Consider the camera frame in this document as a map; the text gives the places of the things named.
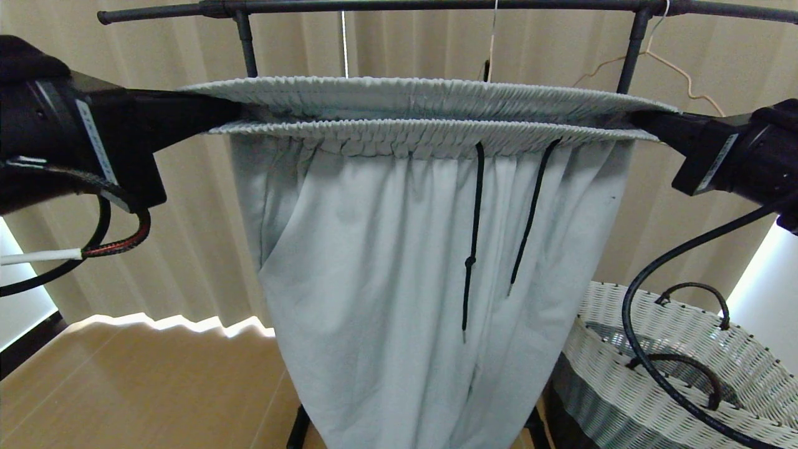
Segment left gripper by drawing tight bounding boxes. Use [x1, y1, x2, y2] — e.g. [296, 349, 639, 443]
[0, 72, 168, 213]

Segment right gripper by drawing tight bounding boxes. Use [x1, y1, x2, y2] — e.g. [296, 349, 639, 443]
[672, 109, 798, 208]

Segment pink clothes hanger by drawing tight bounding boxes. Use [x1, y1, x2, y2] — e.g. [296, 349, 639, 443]
[488, 0, 499, 82]
[572, 0, 727, 118]

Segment pale grey shorts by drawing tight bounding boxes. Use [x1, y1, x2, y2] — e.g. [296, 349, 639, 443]
[178, 75, 680, 449]

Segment white laundry basket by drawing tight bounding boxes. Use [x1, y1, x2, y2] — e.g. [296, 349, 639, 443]
[552, 281, 798, 449]

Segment black clothes rack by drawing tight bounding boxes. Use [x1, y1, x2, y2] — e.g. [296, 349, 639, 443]
[97, 0, 798, 449]

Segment beige curtain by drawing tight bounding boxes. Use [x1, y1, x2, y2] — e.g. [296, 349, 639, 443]
[0, 0, 798, 331]

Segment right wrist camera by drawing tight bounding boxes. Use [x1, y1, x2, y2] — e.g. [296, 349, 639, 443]
[751, 99, 798, 125]

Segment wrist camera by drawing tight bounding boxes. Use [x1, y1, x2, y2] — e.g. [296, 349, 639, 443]
[0, 36, 72, 86]
[751, 99, 798, 125]

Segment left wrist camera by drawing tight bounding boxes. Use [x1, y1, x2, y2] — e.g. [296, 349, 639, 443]
[0, 36, 72, 86]

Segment black cable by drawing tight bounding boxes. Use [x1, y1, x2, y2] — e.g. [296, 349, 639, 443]
[622, 193, 798, 449]
[3, 159, 152, 266]
[0, 196, 113, 297]

